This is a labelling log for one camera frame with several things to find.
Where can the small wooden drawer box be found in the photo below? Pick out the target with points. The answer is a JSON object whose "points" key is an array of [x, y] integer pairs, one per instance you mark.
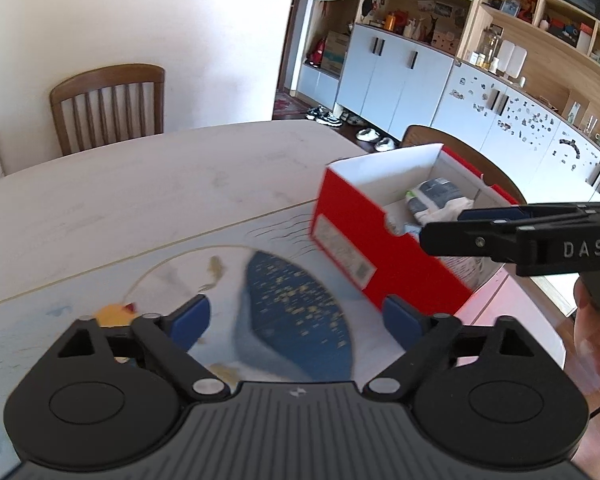
{"points": [[446, 37]]}

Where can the wooden wall shelf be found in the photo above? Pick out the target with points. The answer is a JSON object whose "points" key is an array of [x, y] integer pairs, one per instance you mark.
{"points": [[555, 50]]}

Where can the orange fox plush toy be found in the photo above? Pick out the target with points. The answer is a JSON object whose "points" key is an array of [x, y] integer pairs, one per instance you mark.
{"points": [[111, 315]]}

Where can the person's right hand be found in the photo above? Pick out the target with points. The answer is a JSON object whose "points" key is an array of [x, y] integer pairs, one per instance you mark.
{"points": [[592, 335]]}

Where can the glass jar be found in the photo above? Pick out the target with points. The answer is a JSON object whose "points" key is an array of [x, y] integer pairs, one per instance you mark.
{"points": [[491, 47]]}

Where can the white desktop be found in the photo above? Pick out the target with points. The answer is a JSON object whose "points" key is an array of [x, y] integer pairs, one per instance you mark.
{"points": [[155, 185]]}

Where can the printed blue white table mat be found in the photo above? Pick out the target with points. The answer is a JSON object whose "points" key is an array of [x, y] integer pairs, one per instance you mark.
{"points": [[290, 305]]}

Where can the brown wooden chair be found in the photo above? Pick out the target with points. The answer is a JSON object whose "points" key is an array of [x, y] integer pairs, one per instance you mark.
{"points": [[455, 140], [107, 105]]}

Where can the pale blue low cabinet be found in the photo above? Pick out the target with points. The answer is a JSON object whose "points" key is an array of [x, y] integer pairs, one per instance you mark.
{"points": [[320, 82]]}

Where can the red cardboard box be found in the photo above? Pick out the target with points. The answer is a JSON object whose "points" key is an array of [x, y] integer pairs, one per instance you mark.
{"points": [[345, 210]]}

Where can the yellow bottle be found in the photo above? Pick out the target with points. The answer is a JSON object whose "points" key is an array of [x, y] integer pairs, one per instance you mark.
{"points": [[390, 21]]}

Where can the dark patterned rug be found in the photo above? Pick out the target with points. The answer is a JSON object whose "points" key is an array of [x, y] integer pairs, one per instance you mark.
{"points": [[287, 104]]}

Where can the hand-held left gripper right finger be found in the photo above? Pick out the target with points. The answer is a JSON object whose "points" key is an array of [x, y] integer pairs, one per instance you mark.
{"points": [[400, 317]]}

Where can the dark sneakers pair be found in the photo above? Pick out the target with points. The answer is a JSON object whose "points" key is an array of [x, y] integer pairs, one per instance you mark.
{"points": [[325, 116]]}

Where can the brown cardboard carton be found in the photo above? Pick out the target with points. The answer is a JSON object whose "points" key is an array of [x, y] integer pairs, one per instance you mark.
{"points": [[336, 52]]}

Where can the white slipper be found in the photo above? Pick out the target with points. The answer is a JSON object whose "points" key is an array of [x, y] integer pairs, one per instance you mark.
{"points": [[384, 144], [367, 135]]}

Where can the red bag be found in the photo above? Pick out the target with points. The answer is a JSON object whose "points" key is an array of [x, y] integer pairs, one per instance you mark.
{"points": [[317, 55]]}

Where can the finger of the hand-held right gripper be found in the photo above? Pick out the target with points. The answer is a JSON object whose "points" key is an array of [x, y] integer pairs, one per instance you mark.
{"points": [[470, 242], [490, 214]]}

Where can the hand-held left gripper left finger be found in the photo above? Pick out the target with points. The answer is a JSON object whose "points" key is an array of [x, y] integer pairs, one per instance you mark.
{"points": [[192, 317]]}

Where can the white canister pair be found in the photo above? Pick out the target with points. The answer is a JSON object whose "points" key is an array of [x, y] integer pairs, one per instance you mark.
{"points": [[511, 59]]}

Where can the pale blue tall cabinet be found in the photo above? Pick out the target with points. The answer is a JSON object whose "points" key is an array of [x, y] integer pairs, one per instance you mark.
{"points": [[395, 75]]}

